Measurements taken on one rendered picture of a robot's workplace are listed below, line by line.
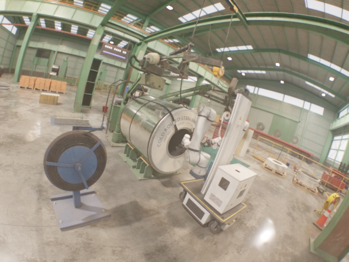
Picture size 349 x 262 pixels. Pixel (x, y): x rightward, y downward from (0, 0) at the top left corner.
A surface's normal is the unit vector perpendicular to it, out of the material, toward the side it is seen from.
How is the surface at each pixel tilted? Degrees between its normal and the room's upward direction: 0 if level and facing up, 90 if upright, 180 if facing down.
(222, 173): 90
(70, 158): 90
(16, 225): 0
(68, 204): 0
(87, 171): 90
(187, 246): 0
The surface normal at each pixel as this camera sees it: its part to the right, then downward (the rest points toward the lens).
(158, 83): 0.63, 0.33
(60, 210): 0.29, -0.94
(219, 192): -0.79, -0.11
